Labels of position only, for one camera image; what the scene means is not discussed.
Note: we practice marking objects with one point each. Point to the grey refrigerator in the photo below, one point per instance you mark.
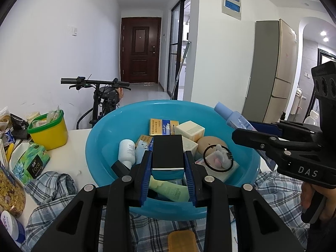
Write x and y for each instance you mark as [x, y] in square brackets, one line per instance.
[265, 71]

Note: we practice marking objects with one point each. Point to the blue plastic basin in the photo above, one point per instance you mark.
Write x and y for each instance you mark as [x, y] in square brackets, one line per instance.
[105, 141]

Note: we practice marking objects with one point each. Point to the blue and white packet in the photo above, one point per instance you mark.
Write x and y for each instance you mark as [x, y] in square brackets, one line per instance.
[8, 136]

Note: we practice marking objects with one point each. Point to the round beige compact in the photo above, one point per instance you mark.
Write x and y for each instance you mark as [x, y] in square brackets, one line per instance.
[210, 141]

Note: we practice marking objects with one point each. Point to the pale green tube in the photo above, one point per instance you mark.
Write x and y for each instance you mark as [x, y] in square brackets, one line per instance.
[170, 190]

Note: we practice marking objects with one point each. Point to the yellow bucket green rim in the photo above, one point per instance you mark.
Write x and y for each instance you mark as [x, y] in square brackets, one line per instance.
[48, 134]

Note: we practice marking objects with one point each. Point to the clear blue bottle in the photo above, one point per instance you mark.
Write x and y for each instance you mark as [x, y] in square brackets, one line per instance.
[231, 115]

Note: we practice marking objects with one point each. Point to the orange bag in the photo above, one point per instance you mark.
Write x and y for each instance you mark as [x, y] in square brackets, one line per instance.
[120, 93]

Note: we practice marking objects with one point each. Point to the mop pole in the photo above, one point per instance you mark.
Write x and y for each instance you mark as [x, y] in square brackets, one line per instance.
[182, 68]

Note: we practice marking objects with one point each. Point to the person's right hand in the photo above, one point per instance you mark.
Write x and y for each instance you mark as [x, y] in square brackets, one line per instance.
[305, 197]

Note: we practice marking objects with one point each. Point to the white jar blue label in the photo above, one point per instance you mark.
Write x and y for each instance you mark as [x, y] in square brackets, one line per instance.
[11, 227]

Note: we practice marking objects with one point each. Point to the nut snack bag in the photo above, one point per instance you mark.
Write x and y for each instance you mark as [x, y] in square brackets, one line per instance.
[5, 118]

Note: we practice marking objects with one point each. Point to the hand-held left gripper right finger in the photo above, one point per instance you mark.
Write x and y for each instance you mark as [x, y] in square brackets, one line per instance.
[189, 178]

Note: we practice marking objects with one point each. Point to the blue wall panel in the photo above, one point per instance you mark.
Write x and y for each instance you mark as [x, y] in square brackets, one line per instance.
[231, 2]

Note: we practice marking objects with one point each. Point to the small white bottle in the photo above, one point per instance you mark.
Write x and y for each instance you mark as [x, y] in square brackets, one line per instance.
[126, 152]

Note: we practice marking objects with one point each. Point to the orange and blue box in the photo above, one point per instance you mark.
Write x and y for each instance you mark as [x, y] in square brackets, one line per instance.
[162, 127]
[143, 140]

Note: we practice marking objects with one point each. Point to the black framed glass door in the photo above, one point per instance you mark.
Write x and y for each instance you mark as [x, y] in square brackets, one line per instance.
[178, 50]

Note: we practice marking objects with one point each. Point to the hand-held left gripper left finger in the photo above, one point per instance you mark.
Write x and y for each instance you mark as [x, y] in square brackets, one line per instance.
[147, 178]

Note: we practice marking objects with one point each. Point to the large cream box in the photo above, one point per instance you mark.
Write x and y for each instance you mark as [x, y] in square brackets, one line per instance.
[190, 130]

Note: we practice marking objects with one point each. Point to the white plastic bottle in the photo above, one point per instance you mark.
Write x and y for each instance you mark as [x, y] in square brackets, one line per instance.
[313, 118]

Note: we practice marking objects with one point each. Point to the white desktop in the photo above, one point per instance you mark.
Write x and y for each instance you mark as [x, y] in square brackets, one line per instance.
[76, 147]

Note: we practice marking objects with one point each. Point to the white wall switch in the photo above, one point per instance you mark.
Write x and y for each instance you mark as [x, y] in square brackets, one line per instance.
[73, 30]

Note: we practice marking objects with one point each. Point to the orange soap box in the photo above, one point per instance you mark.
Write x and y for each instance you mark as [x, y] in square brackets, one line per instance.
[182, 241]

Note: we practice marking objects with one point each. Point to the black box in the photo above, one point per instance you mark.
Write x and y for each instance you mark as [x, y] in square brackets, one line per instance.
[168, 152]

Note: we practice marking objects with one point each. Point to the green tissue pack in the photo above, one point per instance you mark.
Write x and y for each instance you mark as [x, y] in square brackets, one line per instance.
[30, 164]

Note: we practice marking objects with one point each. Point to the granola snack bag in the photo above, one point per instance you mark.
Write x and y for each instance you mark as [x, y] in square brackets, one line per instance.
[10, 194]

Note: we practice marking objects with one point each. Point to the brown entrance door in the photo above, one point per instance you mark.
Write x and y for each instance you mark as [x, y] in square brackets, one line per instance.
[140, 50]

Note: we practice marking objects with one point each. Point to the blue plaid cloth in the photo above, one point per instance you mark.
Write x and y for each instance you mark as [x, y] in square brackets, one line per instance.
[52, 186]

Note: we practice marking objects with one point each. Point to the pale blue packet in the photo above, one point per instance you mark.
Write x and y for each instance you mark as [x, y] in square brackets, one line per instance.
[141, 151]

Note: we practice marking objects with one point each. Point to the black electric scooter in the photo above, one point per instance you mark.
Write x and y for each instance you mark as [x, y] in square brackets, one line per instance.
[102, 97]

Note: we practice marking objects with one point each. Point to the black snack bag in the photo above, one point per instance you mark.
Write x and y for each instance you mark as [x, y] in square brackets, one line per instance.
[18, 122]

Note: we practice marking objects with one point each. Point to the small cream box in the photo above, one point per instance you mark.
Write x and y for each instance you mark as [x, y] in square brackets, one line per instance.
[189, 145]

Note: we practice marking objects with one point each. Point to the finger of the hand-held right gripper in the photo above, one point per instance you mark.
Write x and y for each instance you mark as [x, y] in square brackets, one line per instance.
[262, 127]
[252, 137]

